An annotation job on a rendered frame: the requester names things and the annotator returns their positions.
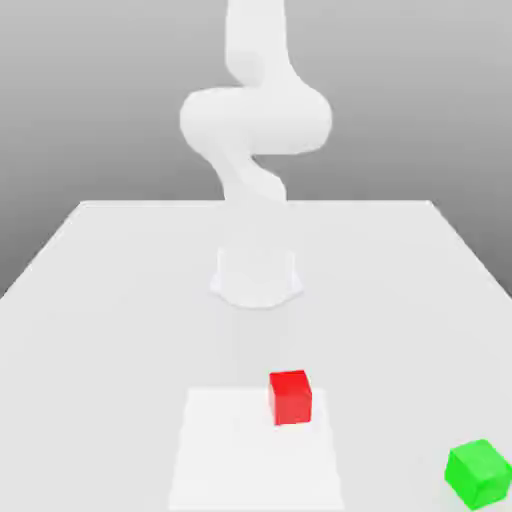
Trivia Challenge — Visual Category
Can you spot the small green cube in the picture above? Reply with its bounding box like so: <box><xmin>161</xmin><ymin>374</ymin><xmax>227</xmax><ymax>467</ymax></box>
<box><xmin>443</xmin><ymin>438</ymin><xmax>512</xmax><ymax>512</ymax></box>

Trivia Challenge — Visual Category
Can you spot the small red cube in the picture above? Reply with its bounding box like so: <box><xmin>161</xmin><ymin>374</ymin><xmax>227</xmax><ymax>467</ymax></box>
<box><xmin>268</xmin><ymin>369</ymin><xmax>313</xmax><ymax>427</ymax></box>

